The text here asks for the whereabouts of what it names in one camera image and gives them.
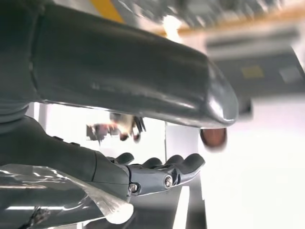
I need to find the stainless steel workbench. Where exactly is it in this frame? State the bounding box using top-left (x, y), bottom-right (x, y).
top-left (55, 0), bottom-right (305, 43)

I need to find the person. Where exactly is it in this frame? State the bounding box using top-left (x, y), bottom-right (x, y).
top-left (87, 113), bottom-right (146, 144)

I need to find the grey laptop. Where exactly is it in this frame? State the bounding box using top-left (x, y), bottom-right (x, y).
top-left (206, 28), bottom-right (305, 99)

